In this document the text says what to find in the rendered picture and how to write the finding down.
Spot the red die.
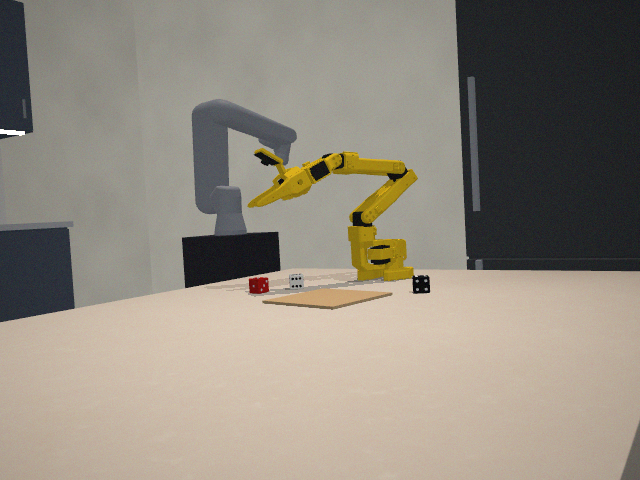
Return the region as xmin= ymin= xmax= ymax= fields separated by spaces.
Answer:
xmin=249 ymin=277 xmax=269 ymax=294

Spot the tan square mat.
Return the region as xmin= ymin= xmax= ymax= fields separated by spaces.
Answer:
xmin=262 ymin=288 xmax=393 ymax=310

